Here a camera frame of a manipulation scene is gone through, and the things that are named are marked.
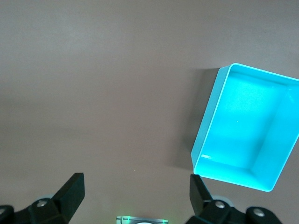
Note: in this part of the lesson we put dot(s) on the teal plastic bin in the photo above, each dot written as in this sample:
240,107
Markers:
245,121

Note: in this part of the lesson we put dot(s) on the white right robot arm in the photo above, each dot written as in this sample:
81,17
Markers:
143,223

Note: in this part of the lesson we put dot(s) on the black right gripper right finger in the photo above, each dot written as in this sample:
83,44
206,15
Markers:
201,205

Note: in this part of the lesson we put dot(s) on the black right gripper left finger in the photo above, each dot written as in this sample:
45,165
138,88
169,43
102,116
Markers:
65,200

